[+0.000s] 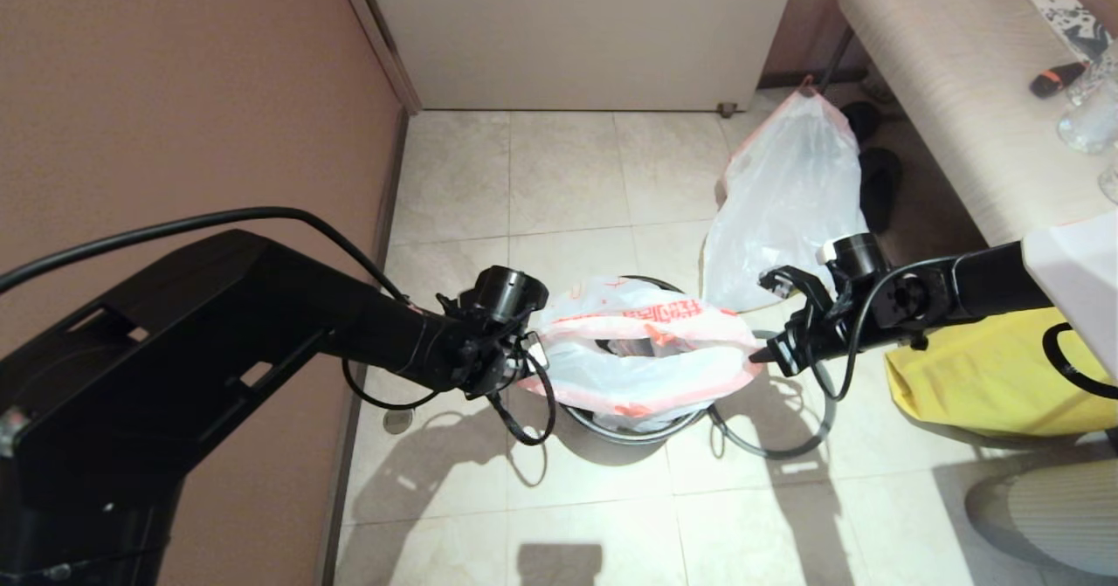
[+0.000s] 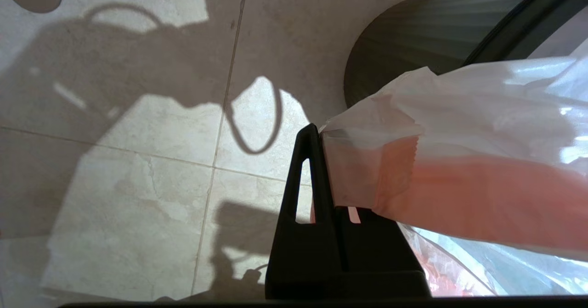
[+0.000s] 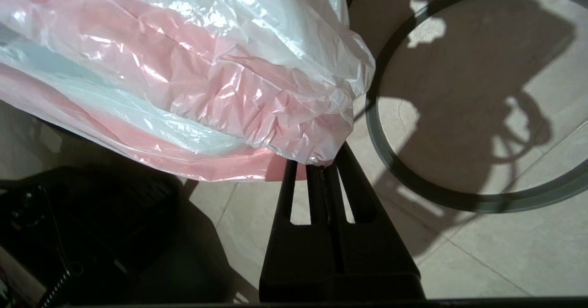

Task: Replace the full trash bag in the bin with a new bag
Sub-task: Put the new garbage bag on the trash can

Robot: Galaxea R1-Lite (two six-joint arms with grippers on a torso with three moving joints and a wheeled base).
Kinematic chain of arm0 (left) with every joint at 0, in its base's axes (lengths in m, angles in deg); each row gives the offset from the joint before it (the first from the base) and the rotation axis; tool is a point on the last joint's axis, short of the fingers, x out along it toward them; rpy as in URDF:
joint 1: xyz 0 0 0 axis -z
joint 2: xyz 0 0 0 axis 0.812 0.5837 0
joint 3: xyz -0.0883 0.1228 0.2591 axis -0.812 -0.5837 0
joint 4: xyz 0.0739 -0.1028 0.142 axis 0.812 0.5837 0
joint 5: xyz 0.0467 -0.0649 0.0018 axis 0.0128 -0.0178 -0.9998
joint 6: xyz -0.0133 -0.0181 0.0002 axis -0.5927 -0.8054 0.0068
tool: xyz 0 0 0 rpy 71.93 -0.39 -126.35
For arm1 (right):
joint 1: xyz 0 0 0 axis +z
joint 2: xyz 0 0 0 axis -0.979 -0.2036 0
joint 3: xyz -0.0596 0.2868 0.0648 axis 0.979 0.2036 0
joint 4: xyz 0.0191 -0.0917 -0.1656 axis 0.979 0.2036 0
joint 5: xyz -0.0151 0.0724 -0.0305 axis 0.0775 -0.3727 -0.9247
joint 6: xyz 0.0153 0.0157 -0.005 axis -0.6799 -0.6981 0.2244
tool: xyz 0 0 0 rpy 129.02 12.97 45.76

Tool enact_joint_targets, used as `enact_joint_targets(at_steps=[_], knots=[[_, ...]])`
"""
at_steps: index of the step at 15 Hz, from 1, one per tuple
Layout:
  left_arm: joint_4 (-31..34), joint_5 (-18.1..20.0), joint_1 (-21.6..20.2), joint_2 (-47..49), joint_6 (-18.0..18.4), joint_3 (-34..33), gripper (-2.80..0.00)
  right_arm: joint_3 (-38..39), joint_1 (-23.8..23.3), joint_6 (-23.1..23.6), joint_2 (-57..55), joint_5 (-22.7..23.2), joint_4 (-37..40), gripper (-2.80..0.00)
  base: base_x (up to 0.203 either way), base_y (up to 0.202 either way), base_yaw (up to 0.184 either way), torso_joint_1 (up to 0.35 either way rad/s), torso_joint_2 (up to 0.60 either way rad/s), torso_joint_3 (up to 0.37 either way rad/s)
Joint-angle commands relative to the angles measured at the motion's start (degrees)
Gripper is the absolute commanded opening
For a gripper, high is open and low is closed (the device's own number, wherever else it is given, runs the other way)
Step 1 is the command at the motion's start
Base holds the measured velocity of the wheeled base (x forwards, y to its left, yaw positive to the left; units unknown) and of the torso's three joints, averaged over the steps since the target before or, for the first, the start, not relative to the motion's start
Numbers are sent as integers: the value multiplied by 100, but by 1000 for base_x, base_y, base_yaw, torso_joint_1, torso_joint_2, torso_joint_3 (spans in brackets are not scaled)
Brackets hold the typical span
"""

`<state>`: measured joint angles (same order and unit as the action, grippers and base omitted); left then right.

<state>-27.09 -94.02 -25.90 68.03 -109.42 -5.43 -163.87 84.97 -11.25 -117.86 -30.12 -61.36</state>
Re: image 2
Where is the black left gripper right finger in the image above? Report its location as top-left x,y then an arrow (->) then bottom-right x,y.
334,206 -> 431,299

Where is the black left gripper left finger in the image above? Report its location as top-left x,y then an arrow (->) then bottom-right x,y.
265,123 -> 344,299

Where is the translucent white trash bag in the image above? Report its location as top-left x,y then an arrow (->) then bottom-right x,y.
310,37 -> 588,297

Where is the black trash bin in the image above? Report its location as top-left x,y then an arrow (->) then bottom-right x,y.
344,0 -> 588,109

